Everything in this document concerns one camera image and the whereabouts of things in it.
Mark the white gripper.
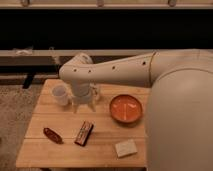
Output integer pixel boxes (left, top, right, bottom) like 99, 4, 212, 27
71, 83, 96, 113

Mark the orange ceramic bowl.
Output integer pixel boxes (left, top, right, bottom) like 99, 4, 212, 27
109, 94, 143, 123

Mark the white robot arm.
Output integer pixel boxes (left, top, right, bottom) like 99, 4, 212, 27
59, 49, 213, 171

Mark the small clear bottle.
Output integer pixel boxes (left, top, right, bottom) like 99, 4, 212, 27
90, 83, 100, 101

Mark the brown chocolate bar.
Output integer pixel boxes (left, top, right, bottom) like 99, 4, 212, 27
74, 121, 94, 146

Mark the translucent plastic cup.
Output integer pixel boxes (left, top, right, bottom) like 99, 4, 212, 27
51, 85, 69, 106

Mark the wooden table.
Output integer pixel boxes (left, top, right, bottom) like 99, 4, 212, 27
16, 79, 149, 168

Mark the dark red snack packet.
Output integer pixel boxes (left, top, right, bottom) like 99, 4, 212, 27
43, 128, 63, 144

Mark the beige square sponge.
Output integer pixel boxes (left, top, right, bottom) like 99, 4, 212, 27
115, 139, 137, 158

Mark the long grey rail bench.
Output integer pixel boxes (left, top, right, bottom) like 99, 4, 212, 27
0, 49, 149, 66

